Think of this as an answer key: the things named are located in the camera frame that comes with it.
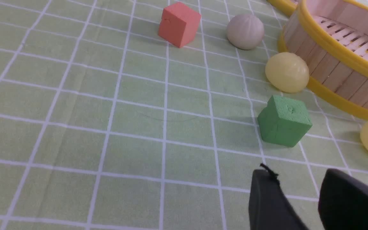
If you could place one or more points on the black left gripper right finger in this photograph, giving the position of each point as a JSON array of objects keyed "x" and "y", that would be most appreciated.
[{"x": 343, "y": 202}]

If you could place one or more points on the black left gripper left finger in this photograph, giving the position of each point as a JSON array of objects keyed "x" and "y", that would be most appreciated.
[{"x": 269, "y": 209}]

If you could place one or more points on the white steamed bun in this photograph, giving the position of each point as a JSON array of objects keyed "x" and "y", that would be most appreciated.
[{"x": 245, "y": 31}]

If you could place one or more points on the bamboo steamer tray yellow rim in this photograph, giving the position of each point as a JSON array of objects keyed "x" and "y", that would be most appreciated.
[{"x": 331, "y": 36}]

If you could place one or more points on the woven bamboo steamer lid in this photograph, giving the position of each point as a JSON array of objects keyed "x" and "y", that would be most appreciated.
[{"x": 287, "y": 7}]

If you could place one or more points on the green foam cube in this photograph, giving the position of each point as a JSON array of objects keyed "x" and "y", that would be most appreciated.
[{"x": 284, "y": 121}]

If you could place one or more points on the green checkered tablecloth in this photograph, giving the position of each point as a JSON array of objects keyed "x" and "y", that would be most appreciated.
[{"x": 104, "y": 125}]

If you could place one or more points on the red foam cube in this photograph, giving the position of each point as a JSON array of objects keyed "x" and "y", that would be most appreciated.
[{"x": 179, "y": 24}]

